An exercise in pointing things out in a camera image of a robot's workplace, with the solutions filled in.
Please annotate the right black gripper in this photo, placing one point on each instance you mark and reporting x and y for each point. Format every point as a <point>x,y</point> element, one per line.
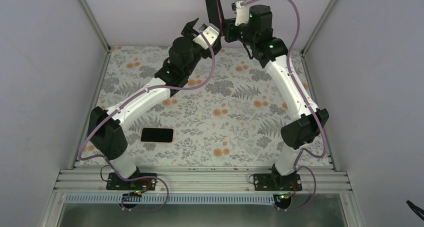
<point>228,29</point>

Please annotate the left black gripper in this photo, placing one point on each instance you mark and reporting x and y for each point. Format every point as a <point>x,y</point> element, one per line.
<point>189,32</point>

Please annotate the phone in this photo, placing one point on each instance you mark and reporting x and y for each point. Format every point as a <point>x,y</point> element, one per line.
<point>215,14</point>
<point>157,135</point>

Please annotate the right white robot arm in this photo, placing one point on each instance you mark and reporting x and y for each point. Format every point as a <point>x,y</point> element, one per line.
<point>307,117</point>

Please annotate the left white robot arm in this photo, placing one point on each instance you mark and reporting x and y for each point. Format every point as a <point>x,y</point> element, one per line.
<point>106,127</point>

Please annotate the floral patterned table mat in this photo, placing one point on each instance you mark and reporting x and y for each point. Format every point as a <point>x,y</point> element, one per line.
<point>233,120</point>

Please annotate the black object at edge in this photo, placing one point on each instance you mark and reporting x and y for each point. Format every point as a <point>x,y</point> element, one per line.
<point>416,209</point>

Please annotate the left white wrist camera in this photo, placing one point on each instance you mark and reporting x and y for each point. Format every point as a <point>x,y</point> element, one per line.
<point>207,37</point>

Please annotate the right aluminium frame post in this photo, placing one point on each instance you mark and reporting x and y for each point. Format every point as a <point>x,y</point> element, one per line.
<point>318,26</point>

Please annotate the aluminium frame post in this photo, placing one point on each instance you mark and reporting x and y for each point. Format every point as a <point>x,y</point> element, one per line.
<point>88,12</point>
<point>318,26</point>

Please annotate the left aluminium frame post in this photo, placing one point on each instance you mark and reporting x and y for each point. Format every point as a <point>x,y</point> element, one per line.
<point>88,12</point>

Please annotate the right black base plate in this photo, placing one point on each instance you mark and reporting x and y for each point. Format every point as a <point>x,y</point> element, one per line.
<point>263,182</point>

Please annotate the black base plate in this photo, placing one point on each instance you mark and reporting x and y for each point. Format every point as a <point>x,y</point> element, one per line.
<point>263,182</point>
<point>115,183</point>

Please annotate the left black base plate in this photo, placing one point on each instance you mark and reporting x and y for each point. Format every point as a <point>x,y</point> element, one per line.
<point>115,183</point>

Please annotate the aluminium mounting rail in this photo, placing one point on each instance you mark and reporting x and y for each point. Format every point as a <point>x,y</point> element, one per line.
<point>205,179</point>

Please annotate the slotted grey cable duct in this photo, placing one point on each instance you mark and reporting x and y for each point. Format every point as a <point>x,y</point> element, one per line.
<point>172,199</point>

